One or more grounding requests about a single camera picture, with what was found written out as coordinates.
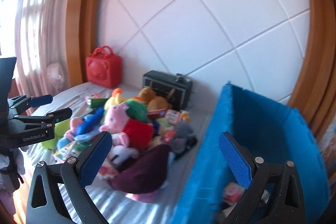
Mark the wooden headboard post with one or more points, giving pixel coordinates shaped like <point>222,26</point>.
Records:
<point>315,56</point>
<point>84,16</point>

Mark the white green medicine box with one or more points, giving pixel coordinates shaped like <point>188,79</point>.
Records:
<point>71,149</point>

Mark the lime green plush toy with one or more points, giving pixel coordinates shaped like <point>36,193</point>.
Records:
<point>61,127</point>

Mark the gray plush toy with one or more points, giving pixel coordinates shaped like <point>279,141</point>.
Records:
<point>183,132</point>

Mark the pink white small box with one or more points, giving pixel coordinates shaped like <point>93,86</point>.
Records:
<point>232,191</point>

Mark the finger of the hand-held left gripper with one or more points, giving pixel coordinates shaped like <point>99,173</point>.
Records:
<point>42,100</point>
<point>61,113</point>

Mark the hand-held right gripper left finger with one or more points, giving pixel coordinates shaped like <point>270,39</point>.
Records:
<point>94,158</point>

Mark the blue plastic crate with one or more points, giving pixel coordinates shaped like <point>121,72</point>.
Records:
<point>207,161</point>

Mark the red bear case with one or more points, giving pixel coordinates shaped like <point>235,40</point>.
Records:
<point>103,69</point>

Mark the yellow duck plush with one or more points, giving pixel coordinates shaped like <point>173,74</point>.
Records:
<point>115,102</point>

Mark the white sheer curtain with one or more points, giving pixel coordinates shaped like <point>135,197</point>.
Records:
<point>39,16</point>

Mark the brown plush toy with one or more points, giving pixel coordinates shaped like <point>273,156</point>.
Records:
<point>157,103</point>

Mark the blue plush toy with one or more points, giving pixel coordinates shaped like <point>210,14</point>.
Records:
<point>86,121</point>

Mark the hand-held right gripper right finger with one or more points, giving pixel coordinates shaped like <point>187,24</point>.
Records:
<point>235,161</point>

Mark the maroon plush cushion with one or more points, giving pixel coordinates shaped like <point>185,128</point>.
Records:
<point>147,171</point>

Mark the pink tissue pack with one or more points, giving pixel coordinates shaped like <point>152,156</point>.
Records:
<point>143,197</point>

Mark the white plush toy black spots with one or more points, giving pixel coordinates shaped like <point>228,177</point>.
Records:
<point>123,153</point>

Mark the black box case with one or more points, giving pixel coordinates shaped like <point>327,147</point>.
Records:
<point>160,82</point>

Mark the pink pig plush red dress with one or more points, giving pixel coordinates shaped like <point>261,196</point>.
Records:
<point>115,116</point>

